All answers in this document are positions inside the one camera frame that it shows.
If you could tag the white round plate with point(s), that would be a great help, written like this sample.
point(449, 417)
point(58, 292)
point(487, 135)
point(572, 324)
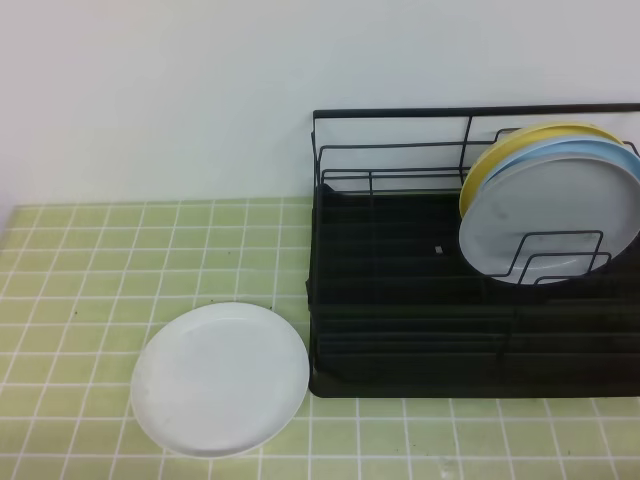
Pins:
point(219, 380)

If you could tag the yellow plate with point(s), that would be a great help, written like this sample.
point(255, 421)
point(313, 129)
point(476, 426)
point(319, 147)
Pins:
point(516, 141)

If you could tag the grey plate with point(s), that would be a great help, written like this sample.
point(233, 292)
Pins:
point(551, 219)

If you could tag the light blue plate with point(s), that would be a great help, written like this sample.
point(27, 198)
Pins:
point(585, 144)

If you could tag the black wire dish rack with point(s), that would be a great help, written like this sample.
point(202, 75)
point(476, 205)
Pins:
point(395, 308)

